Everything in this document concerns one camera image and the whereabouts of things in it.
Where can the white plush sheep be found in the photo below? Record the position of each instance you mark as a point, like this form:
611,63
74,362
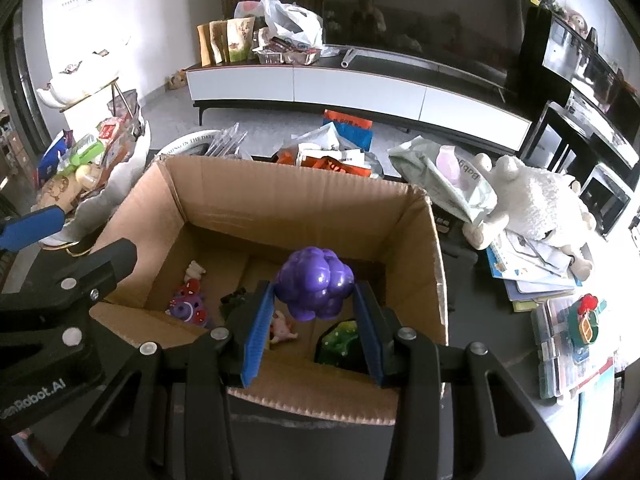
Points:
535,200

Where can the pink figure toy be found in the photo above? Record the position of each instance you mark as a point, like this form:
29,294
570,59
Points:
282,331

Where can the white round bin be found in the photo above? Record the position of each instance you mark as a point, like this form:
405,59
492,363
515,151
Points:
187,142

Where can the kraft pouch with green print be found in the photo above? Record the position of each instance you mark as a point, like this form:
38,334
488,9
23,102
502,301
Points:
240,40

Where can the brown snack pouch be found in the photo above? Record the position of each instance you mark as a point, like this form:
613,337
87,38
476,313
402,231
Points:
204,45

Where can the purple grape toy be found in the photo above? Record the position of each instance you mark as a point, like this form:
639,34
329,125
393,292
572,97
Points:
310,280

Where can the colourful block toy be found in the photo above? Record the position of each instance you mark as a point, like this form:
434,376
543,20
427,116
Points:
587,320

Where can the green wet wipes pack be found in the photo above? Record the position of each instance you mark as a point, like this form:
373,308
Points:
430,170

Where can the black television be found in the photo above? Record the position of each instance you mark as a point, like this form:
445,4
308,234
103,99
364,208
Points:
425,15

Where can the pile of snack packets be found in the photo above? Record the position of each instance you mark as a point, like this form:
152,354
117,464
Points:
85,160

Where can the foil tray of snacks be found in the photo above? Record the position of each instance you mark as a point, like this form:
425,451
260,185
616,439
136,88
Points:
287,55

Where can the green black toy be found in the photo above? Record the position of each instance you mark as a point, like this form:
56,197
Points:
340,342

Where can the white plastic bag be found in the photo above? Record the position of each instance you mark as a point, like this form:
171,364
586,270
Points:
295,20

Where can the brown cardboard box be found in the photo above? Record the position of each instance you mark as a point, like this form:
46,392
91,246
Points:
300,210

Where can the white television cabinet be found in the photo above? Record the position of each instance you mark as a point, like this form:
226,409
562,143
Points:
325,85

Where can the clear plastic storage box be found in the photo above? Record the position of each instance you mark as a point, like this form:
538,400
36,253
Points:
555,355

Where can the small plush doll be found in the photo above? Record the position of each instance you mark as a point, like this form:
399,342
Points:
578,22

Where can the black display cabinet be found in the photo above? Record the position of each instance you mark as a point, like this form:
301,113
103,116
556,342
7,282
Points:
585,90

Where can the white figure toy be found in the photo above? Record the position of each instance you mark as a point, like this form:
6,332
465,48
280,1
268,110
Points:
195,271

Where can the pink white bag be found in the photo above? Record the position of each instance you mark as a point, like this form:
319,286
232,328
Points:
247,10

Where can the kraft snack pouch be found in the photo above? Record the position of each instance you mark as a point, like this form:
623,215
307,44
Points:
218,42

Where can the blue orange bag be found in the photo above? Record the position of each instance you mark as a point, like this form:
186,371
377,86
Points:
350,127

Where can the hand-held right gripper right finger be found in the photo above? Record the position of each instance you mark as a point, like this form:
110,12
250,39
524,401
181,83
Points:
370,335

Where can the pile of plastic bags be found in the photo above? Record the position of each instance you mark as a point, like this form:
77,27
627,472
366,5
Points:
325,155

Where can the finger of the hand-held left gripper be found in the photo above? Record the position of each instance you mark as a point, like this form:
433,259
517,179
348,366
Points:
100,265
32,227

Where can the grey roll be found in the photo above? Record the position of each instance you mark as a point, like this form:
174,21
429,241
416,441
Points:
348,58

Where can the purple red toy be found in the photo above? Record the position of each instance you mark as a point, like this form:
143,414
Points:
189,306

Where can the black marble desktop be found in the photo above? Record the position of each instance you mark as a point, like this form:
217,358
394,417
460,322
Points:
310,447

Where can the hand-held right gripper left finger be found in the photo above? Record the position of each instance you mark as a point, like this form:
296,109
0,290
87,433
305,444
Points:
257,335

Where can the white shell tiered tray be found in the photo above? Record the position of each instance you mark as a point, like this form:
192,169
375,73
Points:
80,85

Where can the stack of books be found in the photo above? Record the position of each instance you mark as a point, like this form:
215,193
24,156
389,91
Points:
530,270

